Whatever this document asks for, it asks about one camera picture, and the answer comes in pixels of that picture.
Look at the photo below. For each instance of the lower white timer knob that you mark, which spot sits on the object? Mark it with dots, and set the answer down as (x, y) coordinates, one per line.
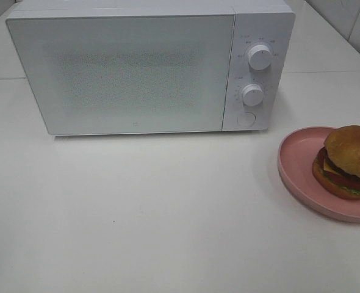
(252, 95)

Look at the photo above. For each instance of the toy hamburger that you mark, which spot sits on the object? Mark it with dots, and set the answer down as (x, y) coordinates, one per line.
(337, 164)

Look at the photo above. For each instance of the pink round plate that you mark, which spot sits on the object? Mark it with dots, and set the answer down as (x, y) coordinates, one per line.
(295, 157)

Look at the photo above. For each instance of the upper white power knob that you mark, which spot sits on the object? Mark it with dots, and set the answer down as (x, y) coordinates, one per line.
(259, 56)

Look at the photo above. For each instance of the white microwave oven body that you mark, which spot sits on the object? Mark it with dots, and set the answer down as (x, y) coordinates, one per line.
(255, 22)

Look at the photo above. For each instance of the round white door button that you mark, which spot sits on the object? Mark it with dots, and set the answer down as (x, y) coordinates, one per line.
(246, 120)

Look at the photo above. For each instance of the white microwave door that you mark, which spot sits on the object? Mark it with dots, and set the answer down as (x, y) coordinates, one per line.
(126, 75)

